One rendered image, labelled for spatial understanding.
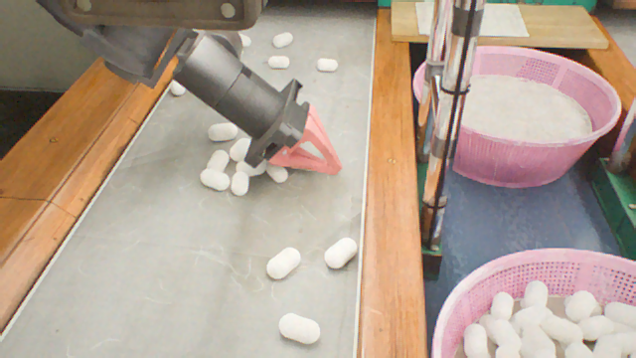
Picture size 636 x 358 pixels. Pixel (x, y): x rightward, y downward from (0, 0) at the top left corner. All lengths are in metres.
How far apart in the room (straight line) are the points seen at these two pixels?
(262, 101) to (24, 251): 0.27
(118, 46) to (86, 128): 0.20
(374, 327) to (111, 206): 0.32
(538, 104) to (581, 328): 0.39
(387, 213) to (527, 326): 0.16
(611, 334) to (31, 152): 0.63
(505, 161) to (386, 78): 0.21
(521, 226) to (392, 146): 0.19
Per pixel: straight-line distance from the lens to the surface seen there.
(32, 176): 0.67
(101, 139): 0.71
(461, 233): 0.67
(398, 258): 0.51
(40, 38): 2.22
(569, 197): 0.77
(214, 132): 0.69
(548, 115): 0.82
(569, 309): 0.54
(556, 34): 0.96
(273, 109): 0.56
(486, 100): 0.82
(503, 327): 0.50
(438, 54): 0.63
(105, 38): 0.56
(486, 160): 0.72
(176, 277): 0.53
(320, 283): 0.51
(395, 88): 0.76
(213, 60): 0.55
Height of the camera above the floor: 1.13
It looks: 39 degrees down
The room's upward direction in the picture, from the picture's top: straight up
